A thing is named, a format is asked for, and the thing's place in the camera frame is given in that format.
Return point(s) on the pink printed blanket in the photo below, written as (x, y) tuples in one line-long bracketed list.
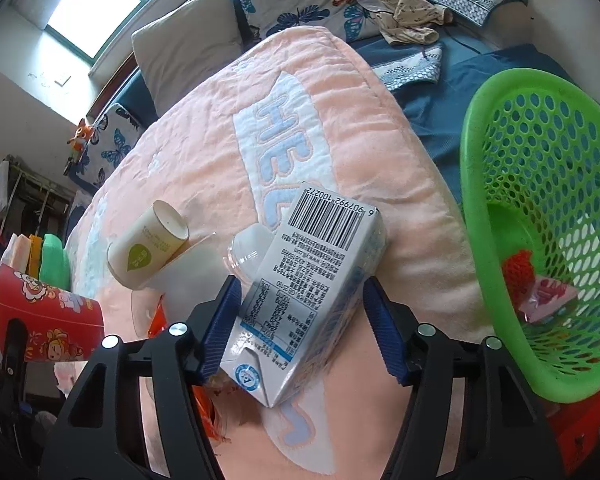
[(190, 150)]

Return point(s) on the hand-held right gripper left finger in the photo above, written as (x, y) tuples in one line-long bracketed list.
[(222, 320)]

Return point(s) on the blue bed cushion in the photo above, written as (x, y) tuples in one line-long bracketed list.
[(135, 95)]

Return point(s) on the orange snack wrapper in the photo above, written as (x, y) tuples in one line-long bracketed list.
[(207, 410)]

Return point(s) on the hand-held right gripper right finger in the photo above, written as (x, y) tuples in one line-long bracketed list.
[(380, 325)]

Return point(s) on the wooden bed headboard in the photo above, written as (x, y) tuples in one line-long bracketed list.
[(112, 85)]

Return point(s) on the red plastic stool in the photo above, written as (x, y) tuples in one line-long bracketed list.
[(585, 425)]

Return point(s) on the red foam net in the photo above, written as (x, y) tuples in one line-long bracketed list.
[(517, 275)]

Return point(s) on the green plastic mesh basket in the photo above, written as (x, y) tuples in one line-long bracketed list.
[(480, 240)]

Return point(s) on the blue bed sheet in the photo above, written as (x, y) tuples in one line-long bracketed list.
[(480, 70)]

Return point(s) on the pink sponge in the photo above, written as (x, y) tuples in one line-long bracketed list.
[(17, 252)]

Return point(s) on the clear plastic cup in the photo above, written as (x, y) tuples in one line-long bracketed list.
[(250, 247)]

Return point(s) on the red printed paper cup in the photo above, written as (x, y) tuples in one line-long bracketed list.
[(55, 315)]

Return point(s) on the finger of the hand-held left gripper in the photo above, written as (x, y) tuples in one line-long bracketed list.
[(14, 360)]

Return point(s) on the orange fox plush toy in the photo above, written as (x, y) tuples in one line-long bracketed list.
[(80, 137)]

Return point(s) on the cream paper cup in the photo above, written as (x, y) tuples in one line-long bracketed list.
[(145, 250)]

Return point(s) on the floral beige clothes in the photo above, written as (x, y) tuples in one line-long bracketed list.
[(410, 15)]

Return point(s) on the pink snack wrapper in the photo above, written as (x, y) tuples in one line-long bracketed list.
[(550, 295)]

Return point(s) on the window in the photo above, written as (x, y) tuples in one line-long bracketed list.
[(95, 10)]

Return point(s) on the cluttered clothes rack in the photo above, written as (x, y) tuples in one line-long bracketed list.
[(25, 195)]

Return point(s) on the grey pillow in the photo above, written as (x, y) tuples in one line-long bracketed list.
[(185, 45)]

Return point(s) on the white and blue milk carton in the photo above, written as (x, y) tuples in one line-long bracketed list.
[(305, 285)]

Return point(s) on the white wall switch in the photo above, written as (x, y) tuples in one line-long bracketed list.
[(62, 80)]

